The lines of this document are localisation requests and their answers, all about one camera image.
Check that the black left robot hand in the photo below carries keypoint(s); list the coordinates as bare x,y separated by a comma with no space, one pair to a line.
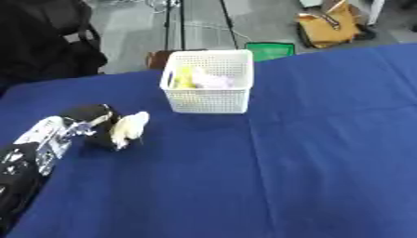
89,115

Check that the white soft toy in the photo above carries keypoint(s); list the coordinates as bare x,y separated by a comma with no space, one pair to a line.
130,127

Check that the brown cardboard box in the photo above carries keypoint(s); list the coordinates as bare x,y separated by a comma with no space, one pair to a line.
157,59

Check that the black bag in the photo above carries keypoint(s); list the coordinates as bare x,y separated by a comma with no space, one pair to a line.
43,40

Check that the yellow toy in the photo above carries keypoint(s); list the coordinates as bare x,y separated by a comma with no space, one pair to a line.
183,78

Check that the white perforated plastic basket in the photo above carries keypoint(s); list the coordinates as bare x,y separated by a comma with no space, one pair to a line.
209,100

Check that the black tripod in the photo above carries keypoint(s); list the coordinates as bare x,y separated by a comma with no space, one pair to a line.
182,23

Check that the green crate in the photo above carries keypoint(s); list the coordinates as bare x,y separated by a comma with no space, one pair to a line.
270,51

